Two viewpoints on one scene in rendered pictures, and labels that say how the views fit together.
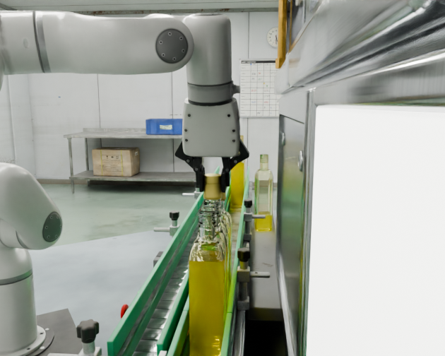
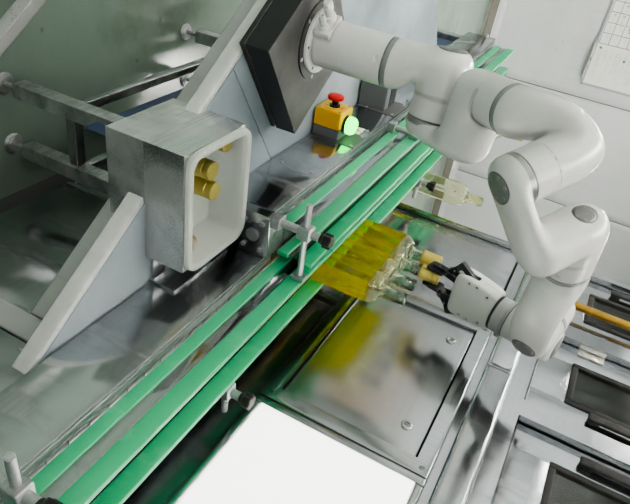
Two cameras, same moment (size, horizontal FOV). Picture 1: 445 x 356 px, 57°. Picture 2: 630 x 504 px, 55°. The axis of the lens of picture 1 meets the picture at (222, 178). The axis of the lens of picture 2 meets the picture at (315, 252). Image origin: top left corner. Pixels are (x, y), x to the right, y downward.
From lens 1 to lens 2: 0.92 m
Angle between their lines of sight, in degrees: 41
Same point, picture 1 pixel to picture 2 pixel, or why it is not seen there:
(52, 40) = (555, 288)
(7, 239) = (420, 105)
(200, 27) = not seen: hidden behind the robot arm
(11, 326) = (336, 66)
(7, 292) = (369, 76)
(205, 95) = (494, 322)
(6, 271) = (390, 83)
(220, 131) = (467, 311)
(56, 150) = not seen: outside the picture
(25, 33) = (565, 279)
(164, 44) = (524, 347)
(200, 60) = not seen: hidden behind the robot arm
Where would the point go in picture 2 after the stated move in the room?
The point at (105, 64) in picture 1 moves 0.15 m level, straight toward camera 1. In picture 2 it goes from (522, 312) to (494, 382)
